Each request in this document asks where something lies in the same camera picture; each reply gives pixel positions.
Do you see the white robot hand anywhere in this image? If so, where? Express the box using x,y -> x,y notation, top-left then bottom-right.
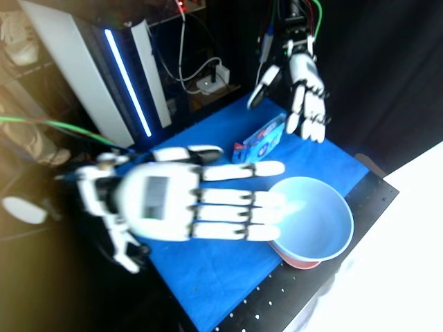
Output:
117,145 -> 307,243
246,51 -> 330,143

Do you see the black curtain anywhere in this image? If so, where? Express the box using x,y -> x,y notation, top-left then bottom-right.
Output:
204,0 -> 443,177

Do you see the blue snack packet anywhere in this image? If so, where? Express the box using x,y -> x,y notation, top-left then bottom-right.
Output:
232,112 -> 288,164

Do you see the blue table mat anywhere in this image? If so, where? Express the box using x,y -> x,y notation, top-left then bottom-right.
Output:
129,91 -> 370,332

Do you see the white power adapter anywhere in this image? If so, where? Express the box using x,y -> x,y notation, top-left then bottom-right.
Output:
195,65 -> 231,95

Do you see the pink bowl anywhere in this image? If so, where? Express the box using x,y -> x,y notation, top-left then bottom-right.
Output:
269,241 -> 325,271

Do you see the light blue bowl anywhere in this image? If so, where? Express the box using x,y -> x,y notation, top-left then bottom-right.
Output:
268,176 -> 355,262

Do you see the white computer case blue light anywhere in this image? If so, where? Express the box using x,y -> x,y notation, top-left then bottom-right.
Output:
19,0 -> 174,149

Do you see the black perforated board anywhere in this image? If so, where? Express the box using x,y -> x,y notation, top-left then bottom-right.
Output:
207,169 -> 401,332

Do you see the green cable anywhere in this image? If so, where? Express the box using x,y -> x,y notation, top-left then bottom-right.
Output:
309,0 -> 324,39
0,116 -> 123,149

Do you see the white cable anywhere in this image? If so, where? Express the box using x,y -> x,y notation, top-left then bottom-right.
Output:
177,13 -> 223,94

